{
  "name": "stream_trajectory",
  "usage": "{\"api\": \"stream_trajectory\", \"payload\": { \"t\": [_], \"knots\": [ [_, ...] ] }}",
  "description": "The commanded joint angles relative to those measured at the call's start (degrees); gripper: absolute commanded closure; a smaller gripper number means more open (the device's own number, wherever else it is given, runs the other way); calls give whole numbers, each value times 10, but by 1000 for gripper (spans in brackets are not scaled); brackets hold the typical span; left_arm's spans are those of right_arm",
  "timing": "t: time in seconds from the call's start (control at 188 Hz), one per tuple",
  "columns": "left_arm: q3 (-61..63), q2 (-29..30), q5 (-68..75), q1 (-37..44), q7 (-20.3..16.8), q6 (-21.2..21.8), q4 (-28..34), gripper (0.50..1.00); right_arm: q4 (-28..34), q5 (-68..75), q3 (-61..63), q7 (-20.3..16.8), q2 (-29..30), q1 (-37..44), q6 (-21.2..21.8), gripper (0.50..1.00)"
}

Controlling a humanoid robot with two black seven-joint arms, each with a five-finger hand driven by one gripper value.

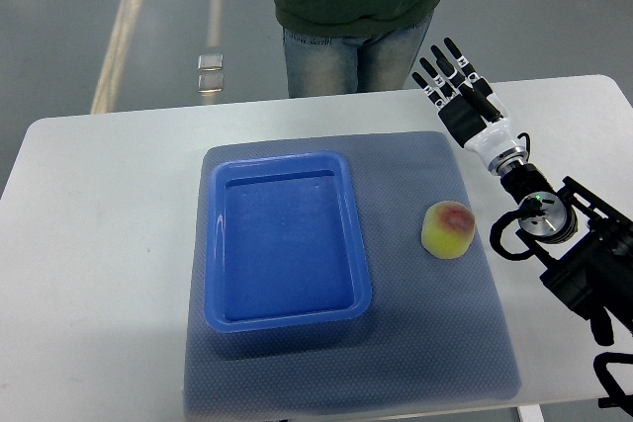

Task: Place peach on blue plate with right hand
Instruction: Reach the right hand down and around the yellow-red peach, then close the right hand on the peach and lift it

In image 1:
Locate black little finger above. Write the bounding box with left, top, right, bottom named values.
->
left=411, top=71, right=445, bottom=110

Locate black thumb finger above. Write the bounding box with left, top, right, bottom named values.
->
left=463, top=86, right=501, bottom=123

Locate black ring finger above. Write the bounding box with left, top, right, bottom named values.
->
left=419, top=57, right=455, bottom=100

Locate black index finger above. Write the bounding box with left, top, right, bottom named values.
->
left=444, top=38, right=481, bottom=83

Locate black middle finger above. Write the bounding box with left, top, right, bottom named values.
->
left=431, top=45, right=467, bottom=91

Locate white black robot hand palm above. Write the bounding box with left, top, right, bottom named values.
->
left=437, top=79, right=525, bottom=174

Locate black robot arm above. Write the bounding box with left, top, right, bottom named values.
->
left=412, top=39, right=632, bottom=413

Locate yellow red peach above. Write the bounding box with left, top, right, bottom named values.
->
left=420, top=201, right=476, bottom=259

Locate upper metal floor plate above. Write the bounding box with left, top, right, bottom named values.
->
left=198, top=52, right=224, bottom=71

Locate metal floor plate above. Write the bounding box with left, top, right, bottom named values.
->
left=197, top=72, right=225, bottom=95
left=198, top=52, right=224, bottom=71

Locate lower metal floor plate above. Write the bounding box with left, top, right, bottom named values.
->
left=197, top=72, right=225, bottom=95

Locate person in green sweater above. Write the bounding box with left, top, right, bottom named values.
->
left=274, top=0, right=440, bottom=98

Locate grey textured mat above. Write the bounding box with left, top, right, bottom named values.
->
left=184, top=131, right=520, bottom=421

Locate blue plastic tray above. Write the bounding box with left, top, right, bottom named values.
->
left=204, top=150, right=372, bottom=334

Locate black cable loop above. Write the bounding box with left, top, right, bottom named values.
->
left=489, top=210, right=535, bottom=262

